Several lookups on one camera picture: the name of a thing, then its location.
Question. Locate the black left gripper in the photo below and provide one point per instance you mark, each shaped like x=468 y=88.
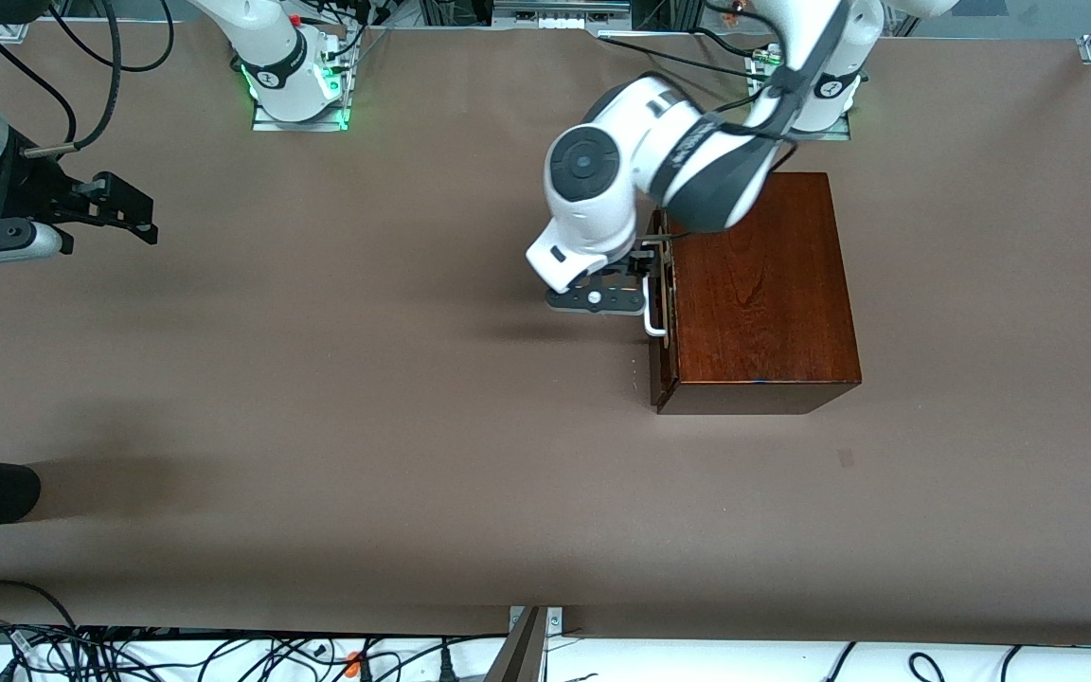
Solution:
x=641 y=262

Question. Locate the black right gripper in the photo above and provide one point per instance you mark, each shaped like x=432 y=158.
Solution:
x=26 y=185

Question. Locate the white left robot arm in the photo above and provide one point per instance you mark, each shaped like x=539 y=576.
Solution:
x=602 y=199

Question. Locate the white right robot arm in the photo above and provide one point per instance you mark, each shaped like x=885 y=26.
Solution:
x=271 y=47

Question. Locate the dark brown wooden cabinet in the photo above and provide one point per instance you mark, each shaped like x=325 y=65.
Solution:
x=763 y=284

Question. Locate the grey power strip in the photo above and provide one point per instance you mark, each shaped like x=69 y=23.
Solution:
x=560 y=9

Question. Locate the brown table cover mat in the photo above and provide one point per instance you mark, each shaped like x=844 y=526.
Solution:
x=413 y=474

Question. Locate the orange plug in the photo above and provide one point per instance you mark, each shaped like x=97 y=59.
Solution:
x=353 y=665

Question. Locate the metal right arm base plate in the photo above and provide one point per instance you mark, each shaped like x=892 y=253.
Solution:
x=299 y=125

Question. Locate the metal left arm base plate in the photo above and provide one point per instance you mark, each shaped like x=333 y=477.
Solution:
x=830 y=135

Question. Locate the aluminium post with bracket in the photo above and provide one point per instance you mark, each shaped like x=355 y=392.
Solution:
x=522 y=654

